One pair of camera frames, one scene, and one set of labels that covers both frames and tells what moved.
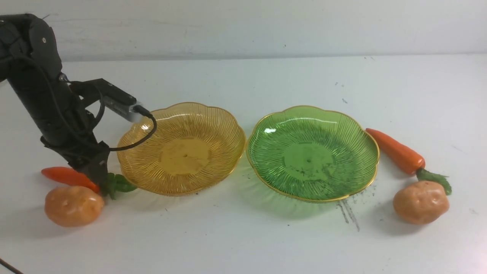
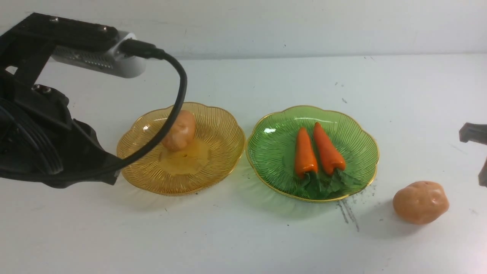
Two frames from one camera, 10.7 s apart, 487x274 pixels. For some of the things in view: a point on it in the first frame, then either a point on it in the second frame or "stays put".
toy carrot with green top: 409,162 -> 332,177
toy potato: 423,203 stays put
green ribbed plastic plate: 317,155 stays put
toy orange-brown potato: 73,206 -> 180,133
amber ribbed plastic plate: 198,148 stays put
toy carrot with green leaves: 71,177 -> 306,166
